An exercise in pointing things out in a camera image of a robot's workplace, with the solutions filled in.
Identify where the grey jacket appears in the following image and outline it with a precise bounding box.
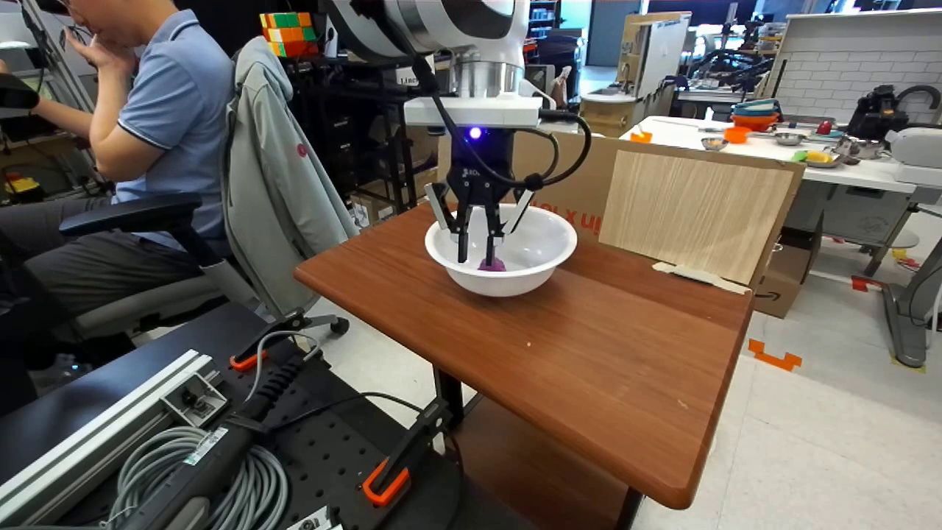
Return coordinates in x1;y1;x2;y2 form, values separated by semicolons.
220;36;361;319

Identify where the small cardboard box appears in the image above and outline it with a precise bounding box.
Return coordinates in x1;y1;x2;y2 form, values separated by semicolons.
752;225;824;320

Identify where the stack of coloured bowls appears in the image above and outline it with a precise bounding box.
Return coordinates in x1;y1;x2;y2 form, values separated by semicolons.
730;99;783;133

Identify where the white table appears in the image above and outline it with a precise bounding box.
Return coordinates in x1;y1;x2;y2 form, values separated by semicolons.
620;115;942;279

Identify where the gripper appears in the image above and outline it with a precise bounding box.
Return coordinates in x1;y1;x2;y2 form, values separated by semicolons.
425;126;536;267

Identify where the black clamp with orange tips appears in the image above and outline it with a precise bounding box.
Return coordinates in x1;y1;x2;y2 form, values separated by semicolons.
228;309;325;373
361;396;456;509

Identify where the grey stand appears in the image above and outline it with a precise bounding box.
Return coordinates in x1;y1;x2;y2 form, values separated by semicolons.
882;234;942;370

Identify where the coil of grey cable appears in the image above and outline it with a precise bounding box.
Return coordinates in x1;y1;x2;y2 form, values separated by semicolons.
105;425;290;530

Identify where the strip of beige tape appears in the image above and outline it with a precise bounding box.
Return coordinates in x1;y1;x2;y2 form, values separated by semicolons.
652;261;752;296

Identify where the aluminium rail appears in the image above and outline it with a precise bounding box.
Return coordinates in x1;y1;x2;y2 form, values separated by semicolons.
0;349;230;528

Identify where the white appliance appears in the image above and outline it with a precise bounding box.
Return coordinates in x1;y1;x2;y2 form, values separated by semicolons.
885;127;942;189

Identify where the office chair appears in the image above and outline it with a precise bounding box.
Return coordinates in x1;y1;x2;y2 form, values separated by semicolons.
57;37;351;347

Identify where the black shelf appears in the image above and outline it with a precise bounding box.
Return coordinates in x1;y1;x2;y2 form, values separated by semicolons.
283;50;442;216

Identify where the cardboard toy kitchen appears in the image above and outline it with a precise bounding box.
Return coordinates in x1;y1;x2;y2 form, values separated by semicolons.
578;10;693;138

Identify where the white brick pattern panel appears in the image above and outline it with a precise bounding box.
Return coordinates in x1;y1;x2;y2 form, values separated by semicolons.
764;10;942;124

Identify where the light wooden board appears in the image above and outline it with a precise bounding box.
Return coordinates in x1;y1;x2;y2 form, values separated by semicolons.
598;149;797;287

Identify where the white bowl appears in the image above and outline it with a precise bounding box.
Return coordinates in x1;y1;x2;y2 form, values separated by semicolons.
424;204;579;299

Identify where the large cardboard box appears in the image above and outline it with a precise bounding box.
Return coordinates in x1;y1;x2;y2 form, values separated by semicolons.
437;124;807;319

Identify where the colourful puzzle cube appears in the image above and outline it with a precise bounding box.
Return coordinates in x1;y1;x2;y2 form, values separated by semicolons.
258;10;322;59

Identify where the person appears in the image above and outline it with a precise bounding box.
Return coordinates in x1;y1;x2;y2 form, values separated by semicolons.
0;0;238;319

